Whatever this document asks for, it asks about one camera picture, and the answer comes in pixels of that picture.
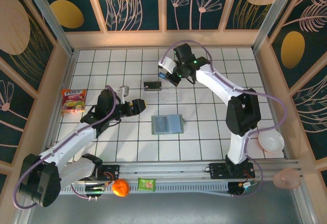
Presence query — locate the black credit card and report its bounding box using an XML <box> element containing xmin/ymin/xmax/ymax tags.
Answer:
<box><xmin>143</xmin><ymin>81</ymin><xmax>163</xmax><ymax>92</ymax></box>

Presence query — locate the green card holder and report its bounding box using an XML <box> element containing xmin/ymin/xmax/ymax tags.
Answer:
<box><xmin>150</xmin><ymin>114</ymin><xmax>186</xmax><ymax>136</ymax></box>

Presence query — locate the clear acrylic card stand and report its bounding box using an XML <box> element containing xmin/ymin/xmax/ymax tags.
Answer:
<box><xmin>142</xmin><ymin>77</ymin><xmax>182</xmax><ymax>104</ymax></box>

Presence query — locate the red Fox's candy bag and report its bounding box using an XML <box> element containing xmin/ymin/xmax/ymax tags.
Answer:
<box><xmin>60</xmin><ymin>88</ymin><xmax>87</xmax><ymax>116</ymax></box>

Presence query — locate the green snack packet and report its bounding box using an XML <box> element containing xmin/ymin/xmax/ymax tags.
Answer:
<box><xmin>137</xmin><ymin>177</ymin><xmax>156</xmax><ymax>192</ymax></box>

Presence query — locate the orange mandarin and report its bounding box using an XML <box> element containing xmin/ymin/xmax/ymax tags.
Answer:
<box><xmin>111</xmin><ymin>178</ymin><xmax>130</xmax><ymax>198</ymax></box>

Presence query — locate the black controller box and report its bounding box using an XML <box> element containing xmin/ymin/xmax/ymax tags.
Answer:
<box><xmin>228</xmin><ymin>180</ymin><xmax>258</xmax><ymax>198</ymax></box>
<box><xmin>85</xmin><ymin>183</ymin><xmax>108</xmax><ymax>201</ymax></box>

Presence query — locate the white bowl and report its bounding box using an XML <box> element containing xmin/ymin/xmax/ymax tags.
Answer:
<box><xmin>258</xmin><ymin>129</ymin><xmax>285</xmax><ymax>153</ymax></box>

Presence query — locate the pink plastic cup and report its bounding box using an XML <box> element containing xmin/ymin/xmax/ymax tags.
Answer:
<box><xmin>272</xmin><ymin>168</ymin><xmax>301</xmax><ymax>190</ymax></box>

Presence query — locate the aluminium table side rail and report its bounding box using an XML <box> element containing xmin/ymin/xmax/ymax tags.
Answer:
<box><xmin>15</xmin><ymin>51</ymin><xmax>78</xmax><ymax>224</ymax></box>
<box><xmin>254</xmin><ymin>49</ymin><xmax>292</xmax><ymax>160</ymax></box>

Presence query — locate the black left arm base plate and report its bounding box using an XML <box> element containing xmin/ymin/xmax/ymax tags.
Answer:
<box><xmin>93</xmin><ymin>164</ymin><xmax>121</xmax><ymax>182</ymax></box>

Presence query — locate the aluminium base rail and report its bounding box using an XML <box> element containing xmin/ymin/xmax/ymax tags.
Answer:
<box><xmin>27</xmin><ymin>159</ymin><xmax>303</xmax><ymax>183</ymax></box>

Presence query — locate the slotted grey cable duct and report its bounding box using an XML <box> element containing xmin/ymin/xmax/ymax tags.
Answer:
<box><xmin>58</xmin><ymin>183</ymin><xmax>229</xmax><ymax>196</ymax></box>

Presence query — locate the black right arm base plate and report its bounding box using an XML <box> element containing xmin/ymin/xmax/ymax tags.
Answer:
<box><xmin>205</xmin><ymin>162</ymin><xmax>256</xmax><ymax>181</ymax></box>

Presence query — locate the aluminium corner post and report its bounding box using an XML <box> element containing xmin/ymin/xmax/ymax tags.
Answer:
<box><xmin>251</xmin><ymin>0</ymin><xmax>299</xmax><ymax>53</ymax></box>
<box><xmin>21</xmin><ymin>0</ymin><xmax>76</xmax><ymax>56</ymax></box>

